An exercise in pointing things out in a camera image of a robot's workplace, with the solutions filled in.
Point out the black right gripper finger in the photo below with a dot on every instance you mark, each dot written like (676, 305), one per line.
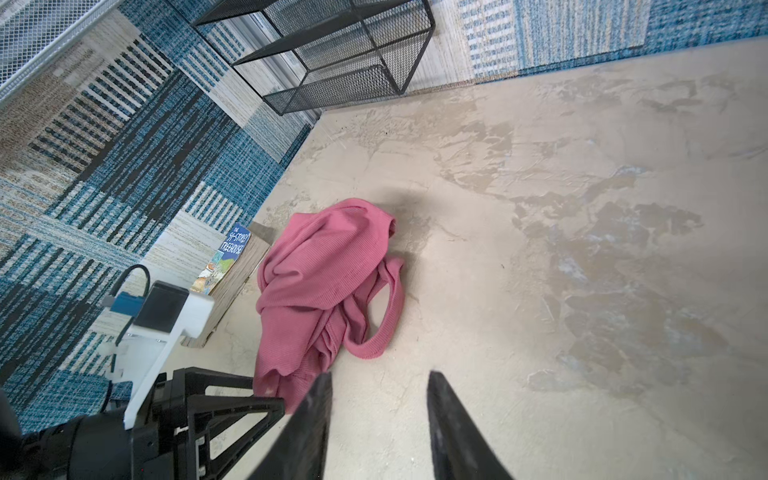
(458, 449)

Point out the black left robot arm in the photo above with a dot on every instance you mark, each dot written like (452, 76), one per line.
(87, 447)

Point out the dark pink cloth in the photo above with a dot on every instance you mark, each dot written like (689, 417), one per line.
(328, 283)

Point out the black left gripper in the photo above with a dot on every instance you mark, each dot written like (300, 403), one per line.
(171, 438)

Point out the treehouse children's book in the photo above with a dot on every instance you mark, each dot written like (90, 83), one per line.
(225, 275)

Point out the white wire mesh basket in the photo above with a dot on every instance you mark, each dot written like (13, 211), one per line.
(34, 32)

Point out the black wire mesh shelf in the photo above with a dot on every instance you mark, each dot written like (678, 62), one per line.
(321, 54)

